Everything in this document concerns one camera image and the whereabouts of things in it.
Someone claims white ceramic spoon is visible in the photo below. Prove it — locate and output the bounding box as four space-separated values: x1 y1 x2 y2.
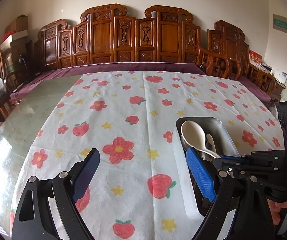
206 134 217 153
181 120 220 158

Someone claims rectangular metal tray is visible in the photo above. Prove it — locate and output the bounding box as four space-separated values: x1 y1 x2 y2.
173 116 241 222

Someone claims purple seat cushion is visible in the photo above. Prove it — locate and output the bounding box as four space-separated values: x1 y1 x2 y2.
10 62 271 103

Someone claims wooden side table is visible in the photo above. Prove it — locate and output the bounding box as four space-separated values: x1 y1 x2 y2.
246 63 286 102

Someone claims white box on table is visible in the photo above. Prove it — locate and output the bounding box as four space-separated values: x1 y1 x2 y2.
273 69 287 84

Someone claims carved wooden armchair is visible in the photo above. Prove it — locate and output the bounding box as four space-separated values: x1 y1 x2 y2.
197 20 249 80

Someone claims strawberry flower tablecloth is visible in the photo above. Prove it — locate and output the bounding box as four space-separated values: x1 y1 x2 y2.
10 71 284 239

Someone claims red card sign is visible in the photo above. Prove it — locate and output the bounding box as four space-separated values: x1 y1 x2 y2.
249 50 262 66

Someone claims carved wooden sofa bench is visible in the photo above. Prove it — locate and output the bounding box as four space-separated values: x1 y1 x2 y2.
33 3 200 71

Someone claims cardboard boxes stack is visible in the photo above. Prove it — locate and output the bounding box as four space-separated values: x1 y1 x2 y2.
0 14 29 75

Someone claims green wall sign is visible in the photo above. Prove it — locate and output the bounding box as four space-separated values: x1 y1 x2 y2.
273 14 287 34

